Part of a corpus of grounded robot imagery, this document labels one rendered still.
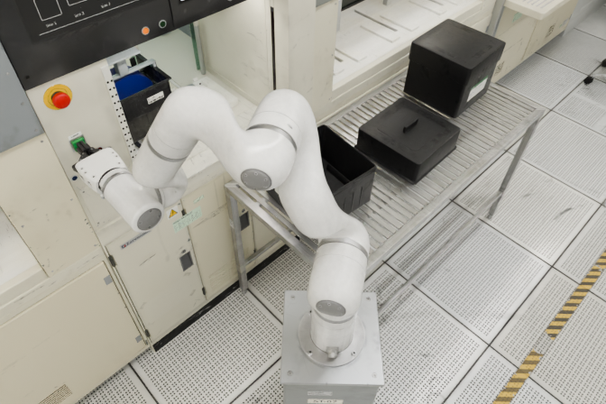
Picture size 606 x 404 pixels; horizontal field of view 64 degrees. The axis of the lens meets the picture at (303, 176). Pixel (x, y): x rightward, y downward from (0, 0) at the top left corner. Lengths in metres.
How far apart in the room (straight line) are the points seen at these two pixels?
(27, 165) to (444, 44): 1.57
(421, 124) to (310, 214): 1.06
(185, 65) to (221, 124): 1.40
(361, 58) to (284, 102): 1.37
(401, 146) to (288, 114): 1.01
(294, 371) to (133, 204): 0.63
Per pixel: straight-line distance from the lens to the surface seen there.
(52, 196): 1.45
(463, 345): 2.39
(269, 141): 0.79
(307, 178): 0.92
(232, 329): 2.31
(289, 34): 1.60
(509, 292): 2.60
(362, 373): 1.41
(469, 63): 2.04
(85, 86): 1.32
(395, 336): 2.33
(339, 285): 1.04
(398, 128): 1.89
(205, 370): 2.25
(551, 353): 2.52
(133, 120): 1.70
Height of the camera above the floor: 2.07
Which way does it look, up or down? 47 degrees down
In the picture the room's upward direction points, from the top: 1 degrees clockwise
